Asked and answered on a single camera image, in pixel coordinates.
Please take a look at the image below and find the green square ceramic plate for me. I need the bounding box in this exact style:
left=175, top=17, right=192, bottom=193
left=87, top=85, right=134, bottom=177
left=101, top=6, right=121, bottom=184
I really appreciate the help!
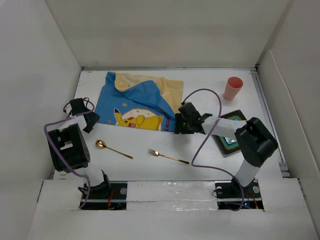
left=213, top=109, right=247, bottom=156

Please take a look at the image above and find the blue yellow Pikachu cloth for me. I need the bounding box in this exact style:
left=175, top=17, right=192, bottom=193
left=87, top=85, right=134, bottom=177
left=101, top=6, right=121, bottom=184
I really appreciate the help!
left=95, top=71, right=184, bottom=132

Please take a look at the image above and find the pink plastic cup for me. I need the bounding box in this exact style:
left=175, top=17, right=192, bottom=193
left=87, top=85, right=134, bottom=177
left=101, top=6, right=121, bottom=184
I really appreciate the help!
left=223, top=76, right=244, bottom=101

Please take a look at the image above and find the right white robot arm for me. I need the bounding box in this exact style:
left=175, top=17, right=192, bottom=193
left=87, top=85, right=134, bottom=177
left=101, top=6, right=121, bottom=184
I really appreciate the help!
left=174, top=101, right=279, bottom=197

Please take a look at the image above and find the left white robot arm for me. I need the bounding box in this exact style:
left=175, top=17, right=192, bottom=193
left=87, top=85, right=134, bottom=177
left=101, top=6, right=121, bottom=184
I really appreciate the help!
left=44, top=97, right=113, bottom=199

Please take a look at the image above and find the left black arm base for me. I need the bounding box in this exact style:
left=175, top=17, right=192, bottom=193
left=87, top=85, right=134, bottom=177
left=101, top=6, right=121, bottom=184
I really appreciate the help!
left=78, top=170, right=128, bottom=211

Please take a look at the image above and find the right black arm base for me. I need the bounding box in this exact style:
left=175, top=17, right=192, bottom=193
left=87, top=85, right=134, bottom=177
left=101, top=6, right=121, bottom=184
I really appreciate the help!
left=211, top=179, right=264, bottom=211

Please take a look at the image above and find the gold spoon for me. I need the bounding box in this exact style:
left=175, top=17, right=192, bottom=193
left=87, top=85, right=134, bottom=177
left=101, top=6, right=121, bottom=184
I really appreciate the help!
left=95, top=140, right=133, bottom=160

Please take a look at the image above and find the gold fork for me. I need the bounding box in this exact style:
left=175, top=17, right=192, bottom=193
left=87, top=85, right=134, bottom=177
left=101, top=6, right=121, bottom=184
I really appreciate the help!
left=147, top=149, right=190, bottom=165

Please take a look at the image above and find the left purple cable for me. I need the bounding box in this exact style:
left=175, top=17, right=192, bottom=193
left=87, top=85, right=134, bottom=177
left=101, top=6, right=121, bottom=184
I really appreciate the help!
left=43, top=97, right=95, bottom=210

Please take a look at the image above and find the purple cable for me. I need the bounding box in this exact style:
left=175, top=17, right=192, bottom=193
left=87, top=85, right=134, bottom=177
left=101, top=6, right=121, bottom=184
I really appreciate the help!
left=180, top=88, right=251, bottom=212
left=43, top=97, right=95, bottom=210

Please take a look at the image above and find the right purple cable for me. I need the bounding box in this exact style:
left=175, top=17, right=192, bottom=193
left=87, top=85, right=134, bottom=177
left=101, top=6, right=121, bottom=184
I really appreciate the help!
left=180, top=88, right=251, bottom=212

